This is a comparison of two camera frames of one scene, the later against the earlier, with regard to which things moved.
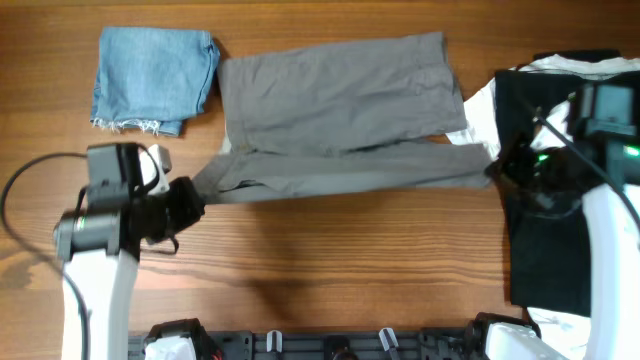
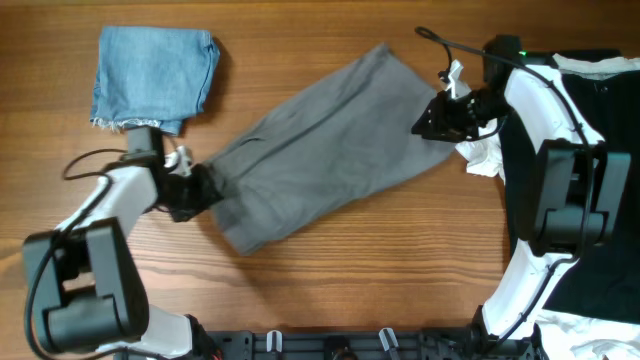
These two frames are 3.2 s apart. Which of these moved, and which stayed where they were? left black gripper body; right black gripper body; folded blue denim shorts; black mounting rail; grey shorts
Moved: right black gripper body; grey shorts; left black gripper body
Stayed: black mounting rail; folded blue denim shorts
